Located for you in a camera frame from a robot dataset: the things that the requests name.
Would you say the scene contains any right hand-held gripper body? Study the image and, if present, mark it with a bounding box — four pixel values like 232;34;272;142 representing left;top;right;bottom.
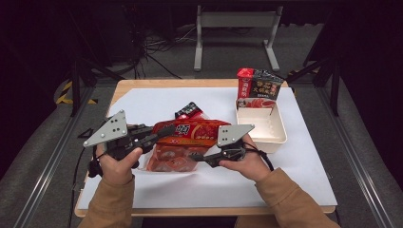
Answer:
205;123;256;168

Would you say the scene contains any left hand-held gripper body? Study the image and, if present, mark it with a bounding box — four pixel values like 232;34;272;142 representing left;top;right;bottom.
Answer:
83;109;154;162

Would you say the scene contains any opaque orange seasoning packet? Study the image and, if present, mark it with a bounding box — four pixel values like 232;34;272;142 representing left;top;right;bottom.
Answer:
151;118;232;148

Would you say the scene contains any cream plastic container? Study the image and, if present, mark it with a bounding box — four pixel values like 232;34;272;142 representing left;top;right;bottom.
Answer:
234;97;288;155

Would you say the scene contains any large red black packet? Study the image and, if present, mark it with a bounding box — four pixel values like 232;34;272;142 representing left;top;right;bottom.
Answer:
236;66;284;110

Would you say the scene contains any person's right hand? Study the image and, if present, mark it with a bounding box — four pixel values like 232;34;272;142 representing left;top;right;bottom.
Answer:
219;134;272;183

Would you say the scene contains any person's left hand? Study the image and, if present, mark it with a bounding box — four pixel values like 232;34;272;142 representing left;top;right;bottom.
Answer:
94;143;144;186

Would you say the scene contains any white table mat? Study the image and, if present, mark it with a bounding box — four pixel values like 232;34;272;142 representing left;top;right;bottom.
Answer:
76;86;338;211

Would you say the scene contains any small red black packet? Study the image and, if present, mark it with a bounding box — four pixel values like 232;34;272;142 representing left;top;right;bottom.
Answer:
174;101;210;122

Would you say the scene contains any black metal stand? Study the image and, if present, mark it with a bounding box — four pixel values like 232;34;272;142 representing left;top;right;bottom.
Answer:
286;56;343;118
67;56;125;118

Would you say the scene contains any yellow black hazard tape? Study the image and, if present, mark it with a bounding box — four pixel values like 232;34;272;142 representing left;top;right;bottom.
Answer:
55;80;99;105

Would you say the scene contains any white metal stand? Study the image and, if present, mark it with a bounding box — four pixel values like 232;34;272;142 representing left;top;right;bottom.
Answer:
193;4;284;73

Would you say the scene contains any right hand-held gripper cable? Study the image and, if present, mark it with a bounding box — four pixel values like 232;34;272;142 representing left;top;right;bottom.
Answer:
242;142;275;172

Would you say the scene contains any hand-held gripper cable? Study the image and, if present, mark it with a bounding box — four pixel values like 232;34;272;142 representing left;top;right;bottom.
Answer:
87;148;106;179
242;142;275;172

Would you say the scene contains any left hand-held gripper cable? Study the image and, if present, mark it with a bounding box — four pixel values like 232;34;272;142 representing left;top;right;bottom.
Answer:
87;148;106;179

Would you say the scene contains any thin black floor cable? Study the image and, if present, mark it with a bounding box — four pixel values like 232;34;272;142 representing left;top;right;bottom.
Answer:
67;126;96;228

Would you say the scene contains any aluminium floor rail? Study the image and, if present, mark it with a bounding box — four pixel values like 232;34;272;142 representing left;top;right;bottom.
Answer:
317;86;397;228
12;85;96;228

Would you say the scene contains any bundle of black floor cables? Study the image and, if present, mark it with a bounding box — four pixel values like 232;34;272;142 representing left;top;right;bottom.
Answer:
126;6;198;80

